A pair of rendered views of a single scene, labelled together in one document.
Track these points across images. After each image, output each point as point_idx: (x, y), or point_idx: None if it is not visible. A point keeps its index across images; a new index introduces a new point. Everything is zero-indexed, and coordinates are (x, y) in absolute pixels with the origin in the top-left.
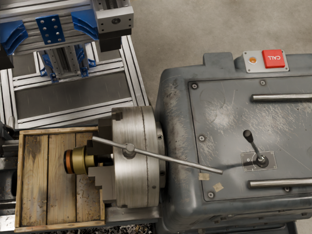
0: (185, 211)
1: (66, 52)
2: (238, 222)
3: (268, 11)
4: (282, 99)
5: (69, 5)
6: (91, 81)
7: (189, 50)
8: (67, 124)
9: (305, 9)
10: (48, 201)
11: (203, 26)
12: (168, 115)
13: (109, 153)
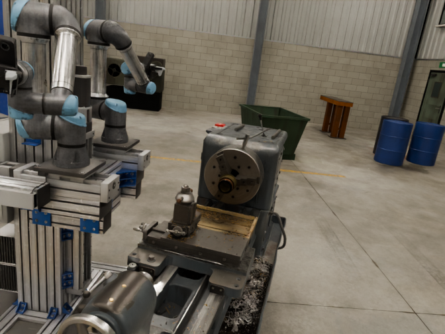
0: (277, 148)
1: (86, 250)
2: (273, 196)
3: (114, 218)
4: (240, 126)
5: (116, 166)
6: (92, 293)
7: (106, 256)
8: None
9: (128, 207)
10: (232, 231)
11: (95, 244)
12: (229, 143)
13: (231, 171)
